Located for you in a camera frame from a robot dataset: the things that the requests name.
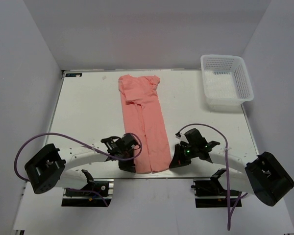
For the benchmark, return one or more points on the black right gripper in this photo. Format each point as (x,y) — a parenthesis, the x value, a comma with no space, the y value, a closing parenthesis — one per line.
(179,160)

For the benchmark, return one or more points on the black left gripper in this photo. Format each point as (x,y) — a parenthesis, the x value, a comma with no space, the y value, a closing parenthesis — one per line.
(129,166)

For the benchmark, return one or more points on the pink t shirt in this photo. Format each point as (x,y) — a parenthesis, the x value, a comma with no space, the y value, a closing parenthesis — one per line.
(142,116)

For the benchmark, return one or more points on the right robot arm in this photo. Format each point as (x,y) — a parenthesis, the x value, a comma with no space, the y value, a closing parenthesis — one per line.
(263,177)

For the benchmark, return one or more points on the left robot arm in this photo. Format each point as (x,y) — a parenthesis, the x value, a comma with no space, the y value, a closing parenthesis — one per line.
(54,167)

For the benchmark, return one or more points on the white plastic basket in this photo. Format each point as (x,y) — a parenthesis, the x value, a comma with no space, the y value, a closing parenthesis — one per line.
(226,80)

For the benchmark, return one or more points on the dark label sticker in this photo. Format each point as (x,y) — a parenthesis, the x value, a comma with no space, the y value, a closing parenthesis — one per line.
(73,75)

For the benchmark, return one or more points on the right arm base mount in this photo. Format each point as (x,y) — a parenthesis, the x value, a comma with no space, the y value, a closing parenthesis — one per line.
(207,195)

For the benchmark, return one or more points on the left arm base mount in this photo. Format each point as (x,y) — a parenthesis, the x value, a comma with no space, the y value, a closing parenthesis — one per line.
(96,195)

